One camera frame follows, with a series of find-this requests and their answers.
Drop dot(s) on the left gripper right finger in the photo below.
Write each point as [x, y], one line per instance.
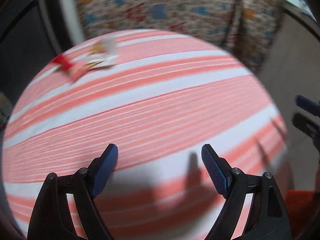
[233, 185]

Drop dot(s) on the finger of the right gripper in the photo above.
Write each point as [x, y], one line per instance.
[308, 105]
[308, 127]

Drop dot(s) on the white wrapper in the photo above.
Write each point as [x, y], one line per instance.
[102, 54]

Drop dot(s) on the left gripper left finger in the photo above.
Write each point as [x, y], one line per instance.
[87, 186]

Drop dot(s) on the patterned blanket with characters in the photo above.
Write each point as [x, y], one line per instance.
[245, 28]

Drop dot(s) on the striped pink tablecloth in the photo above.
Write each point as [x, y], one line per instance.
[167, 95]

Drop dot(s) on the red snack wrapper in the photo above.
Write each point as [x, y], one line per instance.
[73, 70]

